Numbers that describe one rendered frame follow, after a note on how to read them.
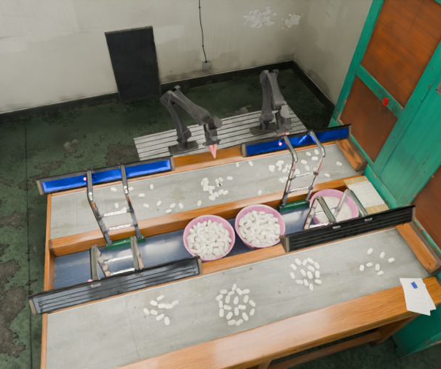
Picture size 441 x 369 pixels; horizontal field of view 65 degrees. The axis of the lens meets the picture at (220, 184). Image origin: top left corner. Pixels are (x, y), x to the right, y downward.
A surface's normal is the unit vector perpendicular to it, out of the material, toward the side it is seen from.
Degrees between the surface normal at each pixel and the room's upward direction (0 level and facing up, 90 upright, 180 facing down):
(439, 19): 90
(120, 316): 0
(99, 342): 0
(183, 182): 0
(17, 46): 90
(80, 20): 90
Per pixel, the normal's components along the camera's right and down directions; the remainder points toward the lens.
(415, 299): 0.04, -0.64
